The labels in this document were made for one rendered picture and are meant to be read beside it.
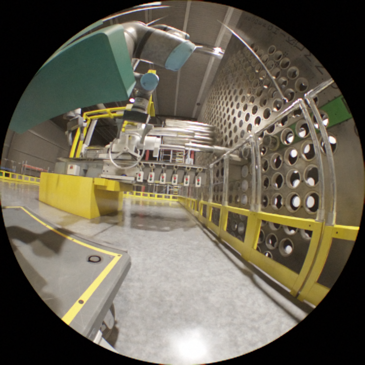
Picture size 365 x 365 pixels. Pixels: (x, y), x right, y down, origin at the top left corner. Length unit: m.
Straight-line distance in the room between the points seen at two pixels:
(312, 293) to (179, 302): 0.61
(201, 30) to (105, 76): 8.90
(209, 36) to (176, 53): 8.82
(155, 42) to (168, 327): 0.85
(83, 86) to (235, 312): 0.83
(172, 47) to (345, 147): 1.47
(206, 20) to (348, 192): 8.95
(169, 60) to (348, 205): 1.53
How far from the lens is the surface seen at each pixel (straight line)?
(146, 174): 1.84
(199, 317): 0.58
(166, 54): 0.37
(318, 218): 0.64
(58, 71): 0.29
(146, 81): 0.53
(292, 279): 0.76
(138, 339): 0.52
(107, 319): 0.43
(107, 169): 2.14
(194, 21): 8.97
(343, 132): 1.54
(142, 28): 0.40
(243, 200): 2.58
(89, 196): 1.84
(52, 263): 0.30
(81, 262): 0.30
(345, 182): 1.44
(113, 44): 0.22
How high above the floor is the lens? 0.49
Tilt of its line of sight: 6 degrees up
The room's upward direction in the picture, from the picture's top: 5 degrees clockwise
